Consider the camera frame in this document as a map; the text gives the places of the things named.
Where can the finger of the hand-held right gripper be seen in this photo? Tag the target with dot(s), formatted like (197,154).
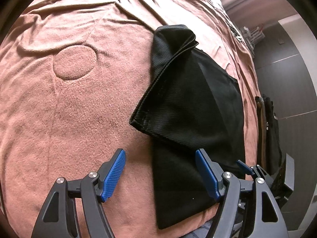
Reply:
(244,166)

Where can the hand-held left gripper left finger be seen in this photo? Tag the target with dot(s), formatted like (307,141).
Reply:
(112,176)

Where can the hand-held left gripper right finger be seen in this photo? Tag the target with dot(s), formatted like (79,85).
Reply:
(206,176)

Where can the black t-shirt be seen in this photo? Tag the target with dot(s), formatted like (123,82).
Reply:
(193,104)

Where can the stack of dark folded clothes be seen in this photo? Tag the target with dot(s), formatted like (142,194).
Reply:
(271,129)

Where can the bed with brown sheet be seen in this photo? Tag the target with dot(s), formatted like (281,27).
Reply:
(62,116)

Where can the white rack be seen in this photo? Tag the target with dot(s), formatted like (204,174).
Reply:
(251,36)

